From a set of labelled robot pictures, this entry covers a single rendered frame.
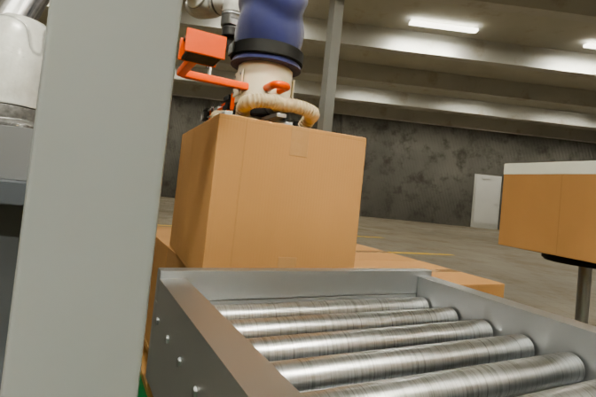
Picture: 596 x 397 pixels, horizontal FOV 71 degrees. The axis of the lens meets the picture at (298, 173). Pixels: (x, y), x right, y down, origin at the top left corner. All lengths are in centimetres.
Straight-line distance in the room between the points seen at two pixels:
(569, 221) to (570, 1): 545
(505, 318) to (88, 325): 88
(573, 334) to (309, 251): 56
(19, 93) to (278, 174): 60
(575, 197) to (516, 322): 114
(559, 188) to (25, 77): 194
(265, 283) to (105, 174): 72
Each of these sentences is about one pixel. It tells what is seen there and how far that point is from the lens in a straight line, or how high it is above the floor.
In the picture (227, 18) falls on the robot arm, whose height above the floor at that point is 143.
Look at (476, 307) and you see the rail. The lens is 105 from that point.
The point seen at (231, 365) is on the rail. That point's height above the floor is 59.
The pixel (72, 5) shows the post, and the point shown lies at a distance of 24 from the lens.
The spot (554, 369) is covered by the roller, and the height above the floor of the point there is 54.
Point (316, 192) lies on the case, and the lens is 107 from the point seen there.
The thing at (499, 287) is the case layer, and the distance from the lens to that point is 160.
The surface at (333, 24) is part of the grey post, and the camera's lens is 488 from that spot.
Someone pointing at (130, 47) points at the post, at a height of 85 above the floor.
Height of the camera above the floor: 79
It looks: 2 degrees up
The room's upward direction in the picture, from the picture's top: 6 degrees clockwise
